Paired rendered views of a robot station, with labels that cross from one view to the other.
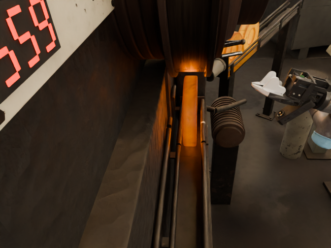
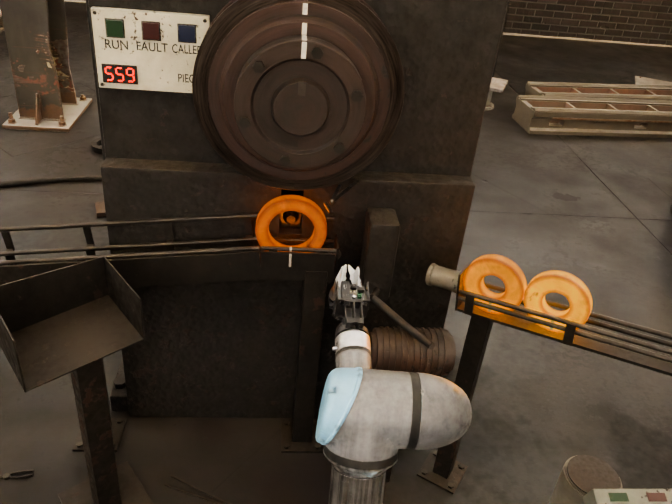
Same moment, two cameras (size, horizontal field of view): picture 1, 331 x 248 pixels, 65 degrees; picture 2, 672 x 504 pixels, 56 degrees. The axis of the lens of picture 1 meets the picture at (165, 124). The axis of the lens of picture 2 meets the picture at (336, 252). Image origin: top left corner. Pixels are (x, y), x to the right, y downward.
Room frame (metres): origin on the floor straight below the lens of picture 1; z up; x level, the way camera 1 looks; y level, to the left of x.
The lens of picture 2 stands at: (0.30, -1.47, 1.57)
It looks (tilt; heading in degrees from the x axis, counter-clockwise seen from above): 32 degrees down; 75
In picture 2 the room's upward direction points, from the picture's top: 6 degrees clockwise
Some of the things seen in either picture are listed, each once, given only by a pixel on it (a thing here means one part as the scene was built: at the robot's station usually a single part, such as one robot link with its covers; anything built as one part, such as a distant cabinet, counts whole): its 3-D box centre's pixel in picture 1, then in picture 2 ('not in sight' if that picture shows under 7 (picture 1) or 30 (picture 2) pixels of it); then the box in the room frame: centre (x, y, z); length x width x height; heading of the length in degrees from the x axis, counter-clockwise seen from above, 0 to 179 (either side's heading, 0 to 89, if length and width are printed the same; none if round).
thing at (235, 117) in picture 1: (222, 155); (399, 406); (0.87, -0.26, 0.27); 0.22 x 0.13 x 0.53; 172
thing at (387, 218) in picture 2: (190, 89); (377, 253); (0.79, -0.10, 0.68); 0.11 x 0.08 x 0.24; 82
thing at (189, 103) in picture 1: (190, 110); (291, 228); (0.56, -0.07, 0.75); 0.18 x 0.03 x 0.18; 171
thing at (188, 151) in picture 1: (191, 134); not in sight; (0.58, -0.07, 0.66); 0.19 x 0.07 x 0.01; 172
